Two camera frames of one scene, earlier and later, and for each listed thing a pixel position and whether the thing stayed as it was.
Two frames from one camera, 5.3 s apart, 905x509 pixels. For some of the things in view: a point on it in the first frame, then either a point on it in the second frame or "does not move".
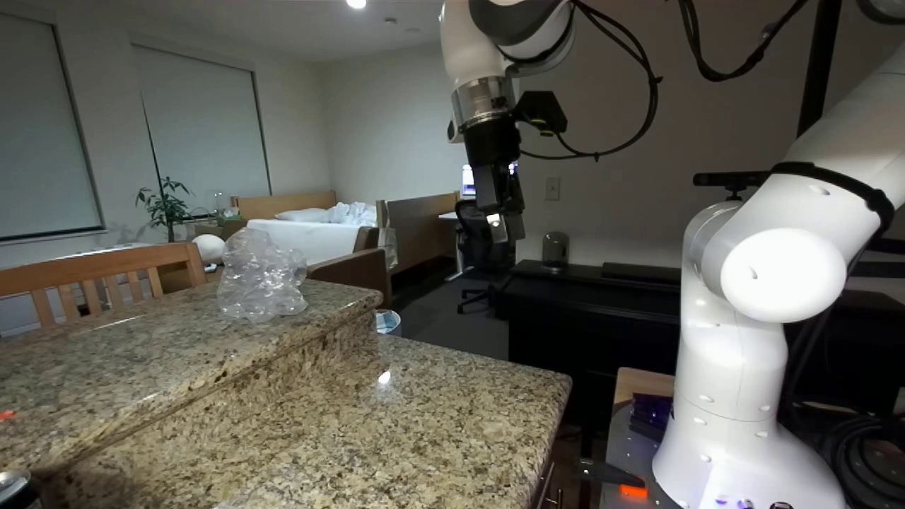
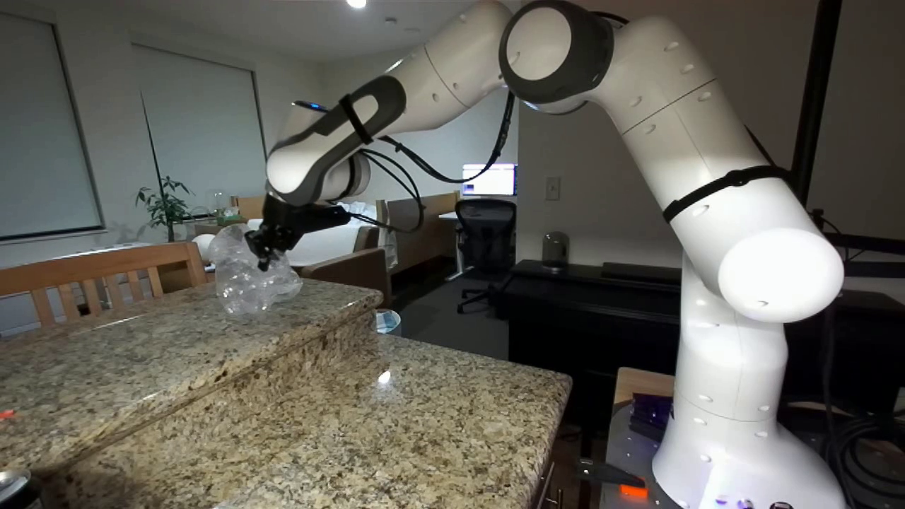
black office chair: x=486 y=256 does not move
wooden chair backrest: x=100 y=274 does not move
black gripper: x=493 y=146 -> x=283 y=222
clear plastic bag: x=262 y=277 does not move
